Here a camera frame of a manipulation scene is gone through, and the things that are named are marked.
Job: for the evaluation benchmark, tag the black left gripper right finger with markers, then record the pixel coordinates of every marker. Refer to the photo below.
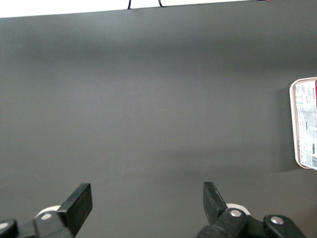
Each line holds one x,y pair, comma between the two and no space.
213,205

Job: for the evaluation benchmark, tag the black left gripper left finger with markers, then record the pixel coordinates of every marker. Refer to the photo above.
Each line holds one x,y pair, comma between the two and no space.
76,205

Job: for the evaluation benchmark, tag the beige plastic tray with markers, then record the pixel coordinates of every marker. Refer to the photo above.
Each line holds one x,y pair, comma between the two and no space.
292,124

